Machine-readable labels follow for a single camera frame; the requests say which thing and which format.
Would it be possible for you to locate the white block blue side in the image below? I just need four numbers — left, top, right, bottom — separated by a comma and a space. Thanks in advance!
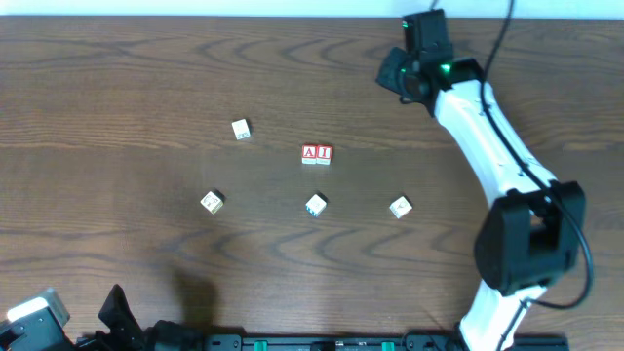
305, 194, 328, 217

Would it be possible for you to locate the red letter I block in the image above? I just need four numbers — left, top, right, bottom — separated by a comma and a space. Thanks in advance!
316, 145, 333, 165

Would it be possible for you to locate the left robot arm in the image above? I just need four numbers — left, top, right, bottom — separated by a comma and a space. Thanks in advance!
1, 285, 204, 351

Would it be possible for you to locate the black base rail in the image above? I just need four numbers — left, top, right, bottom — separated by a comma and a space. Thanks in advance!
202, 332, 570, 351

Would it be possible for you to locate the right black cable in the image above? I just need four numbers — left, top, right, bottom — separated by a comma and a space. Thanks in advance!
428, 0, 595, 351

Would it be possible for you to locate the red letter A block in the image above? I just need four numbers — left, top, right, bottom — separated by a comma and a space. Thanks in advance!
301, 144, 317, 165

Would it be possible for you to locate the white block red Q side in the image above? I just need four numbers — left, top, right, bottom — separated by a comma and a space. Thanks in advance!
389, 196, 412, 219

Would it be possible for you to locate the plain white wooden block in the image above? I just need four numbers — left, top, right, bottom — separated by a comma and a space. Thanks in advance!
231, 119, 251, 140

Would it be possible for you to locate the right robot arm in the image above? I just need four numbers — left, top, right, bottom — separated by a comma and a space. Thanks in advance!
376, 48, 594, 350

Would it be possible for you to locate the white block yellow picture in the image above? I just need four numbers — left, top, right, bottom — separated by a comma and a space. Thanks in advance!
200, 190, 225, 215

